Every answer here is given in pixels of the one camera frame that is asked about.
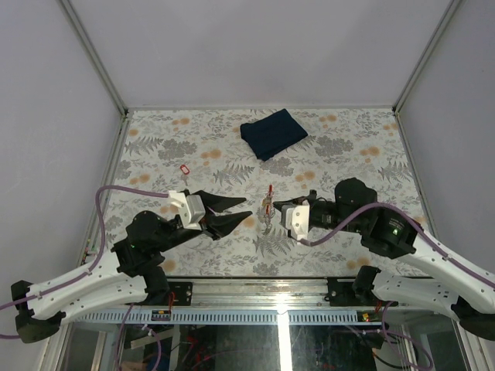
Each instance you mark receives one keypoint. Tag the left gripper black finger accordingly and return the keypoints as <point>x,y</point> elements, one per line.
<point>222,225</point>
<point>218,204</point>

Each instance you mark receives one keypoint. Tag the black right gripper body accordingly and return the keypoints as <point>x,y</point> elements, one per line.
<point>312,196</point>

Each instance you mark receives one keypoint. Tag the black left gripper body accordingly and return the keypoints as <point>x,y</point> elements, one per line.
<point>206,226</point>

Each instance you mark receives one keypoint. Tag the steel key holder red handle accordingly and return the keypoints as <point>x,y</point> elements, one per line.
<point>267,212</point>

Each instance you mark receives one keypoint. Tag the key with yellow tag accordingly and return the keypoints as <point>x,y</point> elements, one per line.
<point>266,201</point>

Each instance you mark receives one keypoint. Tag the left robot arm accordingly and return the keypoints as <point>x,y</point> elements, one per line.
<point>129,272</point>

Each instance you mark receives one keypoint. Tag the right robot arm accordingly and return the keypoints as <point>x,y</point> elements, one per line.
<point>457,288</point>

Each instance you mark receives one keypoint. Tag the key with red tag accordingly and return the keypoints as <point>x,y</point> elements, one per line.
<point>185,174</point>

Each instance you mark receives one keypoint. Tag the folded dark blue cloth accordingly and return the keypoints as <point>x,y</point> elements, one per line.
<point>273,134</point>

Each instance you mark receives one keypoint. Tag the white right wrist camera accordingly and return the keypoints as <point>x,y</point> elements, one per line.
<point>295,219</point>

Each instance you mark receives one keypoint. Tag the perforated cable duct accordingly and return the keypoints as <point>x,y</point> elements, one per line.
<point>229,317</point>

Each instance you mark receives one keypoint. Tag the aluminium table edge rail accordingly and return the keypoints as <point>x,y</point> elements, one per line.
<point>261,293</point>

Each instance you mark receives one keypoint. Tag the right aluminium frame post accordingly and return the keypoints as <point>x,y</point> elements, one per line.
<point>433,41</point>

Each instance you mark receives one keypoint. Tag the aluminium frame post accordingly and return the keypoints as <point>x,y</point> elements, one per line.
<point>433,41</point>
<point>92,55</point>

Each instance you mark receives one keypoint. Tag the left aluminium frame post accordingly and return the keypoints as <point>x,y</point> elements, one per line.
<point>92,55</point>

